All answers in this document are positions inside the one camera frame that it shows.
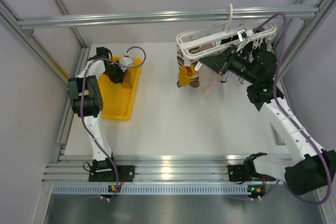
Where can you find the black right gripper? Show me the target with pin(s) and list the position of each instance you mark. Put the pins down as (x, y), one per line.
(217, 62)

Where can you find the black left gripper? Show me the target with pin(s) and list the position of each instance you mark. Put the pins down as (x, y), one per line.
(118, 78)

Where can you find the mustard yellow sock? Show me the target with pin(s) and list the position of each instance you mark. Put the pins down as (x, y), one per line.
(186, 75)
(127, 81)

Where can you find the pink sheer sock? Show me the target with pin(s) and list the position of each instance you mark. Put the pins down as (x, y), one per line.
(207, 79)

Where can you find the white plastic clip hanger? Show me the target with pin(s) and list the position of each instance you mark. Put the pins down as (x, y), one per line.
(209, 37)

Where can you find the brown white striped sock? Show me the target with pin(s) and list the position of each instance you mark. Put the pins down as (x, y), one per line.
(180, 57)

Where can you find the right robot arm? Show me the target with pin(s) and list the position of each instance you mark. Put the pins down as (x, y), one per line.
(311, 166)

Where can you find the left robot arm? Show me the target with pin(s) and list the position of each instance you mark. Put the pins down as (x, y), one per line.
(86, 101)

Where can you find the yellow plastic tray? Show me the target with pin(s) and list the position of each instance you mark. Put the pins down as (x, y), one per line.
(118, 101)

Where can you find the black hanging sock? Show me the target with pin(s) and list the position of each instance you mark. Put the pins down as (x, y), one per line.
(229, 41)

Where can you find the aluminium top crossbar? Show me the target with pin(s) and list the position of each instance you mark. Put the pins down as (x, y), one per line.
(167, 16)

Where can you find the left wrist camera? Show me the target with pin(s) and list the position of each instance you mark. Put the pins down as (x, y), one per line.
(125, 62)

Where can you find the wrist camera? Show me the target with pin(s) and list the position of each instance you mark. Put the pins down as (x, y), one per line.
(125, 62)
(244, 38)

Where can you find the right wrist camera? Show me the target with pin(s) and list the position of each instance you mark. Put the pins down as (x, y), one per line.
(244, 38)

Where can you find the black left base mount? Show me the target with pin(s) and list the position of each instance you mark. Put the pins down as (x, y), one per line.
(126, 173)

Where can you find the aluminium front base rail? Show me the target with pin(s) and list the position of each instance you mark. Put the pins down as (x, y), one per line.
(164, 169)

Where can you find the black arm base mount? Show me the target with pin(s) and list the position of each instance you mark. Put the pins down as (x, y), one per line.
(238, 174)

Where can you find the grey slotted cable duct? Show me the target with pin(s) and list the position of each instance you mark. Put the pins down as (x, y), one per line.
(160, 189)

